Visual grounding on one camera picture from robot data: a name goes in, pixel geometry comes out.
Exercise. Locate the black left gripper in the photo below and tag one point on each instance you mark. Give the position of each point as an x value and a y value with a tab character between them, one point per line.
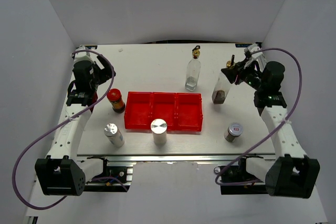
105	73

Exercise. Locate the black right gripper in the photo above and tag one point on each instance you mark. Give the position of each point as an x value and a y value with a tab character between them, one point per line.
232	72

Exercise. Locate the glass bottle with dark sauce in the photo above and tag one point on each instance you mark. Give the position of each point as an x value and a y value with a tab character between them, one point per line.
222	85

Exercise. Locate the red-lid sauce jar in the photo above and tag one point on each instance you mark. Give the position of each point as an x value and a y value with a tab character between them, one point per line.
114	96

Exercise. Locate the clear glass bottle gold spout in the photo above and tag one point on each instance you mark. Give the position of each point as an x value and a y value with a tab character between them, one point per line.
193	70

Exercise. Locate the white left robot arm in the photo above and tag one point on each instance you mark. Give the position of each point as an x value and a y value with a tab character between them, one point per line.
59	173

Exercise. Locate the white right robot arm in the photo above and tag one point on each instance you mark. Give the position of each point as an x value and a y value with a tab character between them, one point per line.
293	173

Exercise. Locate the blue right corner sticker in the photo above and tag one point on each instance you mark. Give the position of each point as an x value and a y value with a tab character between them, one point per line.
242	45

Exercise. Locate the silver-lid white shaker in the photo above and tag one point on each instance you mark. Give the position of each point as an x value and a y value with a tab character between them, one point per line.
114	135

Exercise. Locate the white-lid brown spice jar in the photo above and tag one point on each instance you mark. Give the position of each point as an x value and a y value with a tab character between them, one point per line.
233	131

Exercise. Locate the red three-compartment tray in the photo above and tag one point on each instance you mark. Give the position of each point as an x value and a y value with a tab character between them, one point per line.
181	111

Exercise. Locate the silver-top white cylinder canister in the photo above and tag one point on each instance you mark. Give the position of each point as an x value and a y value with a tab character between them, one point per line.
159	131

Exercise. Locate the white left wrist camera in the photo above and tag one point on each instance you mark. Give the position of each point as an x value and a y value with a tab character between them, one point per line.
80	56

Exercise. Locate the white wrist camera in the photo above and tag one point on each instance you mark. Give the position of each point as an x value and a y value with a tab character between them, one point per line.
80	56
252	53

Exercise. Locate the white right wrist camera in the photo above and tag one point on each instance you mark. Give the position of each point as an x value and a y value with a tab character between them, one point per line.
252	53

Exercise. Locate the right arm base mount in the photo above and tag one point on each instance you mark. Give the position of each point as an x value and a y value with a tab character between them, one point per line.
236	174

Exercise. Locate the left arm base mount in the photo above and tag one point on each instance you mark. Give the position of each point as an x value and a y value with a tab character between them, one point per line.
116	176

